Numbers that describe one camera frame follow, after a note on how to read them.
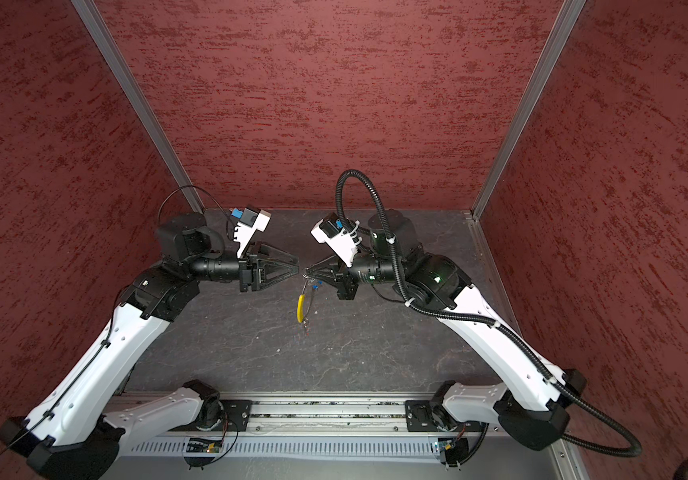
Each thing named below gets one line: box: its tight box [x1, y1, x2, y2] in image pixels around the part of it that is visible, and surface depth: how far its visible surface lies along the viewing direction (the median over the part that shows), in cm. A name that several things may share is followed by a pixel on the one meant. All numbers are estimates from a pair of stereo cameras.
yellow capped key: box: [297, 294, 305, 323], surface depth 58 cm
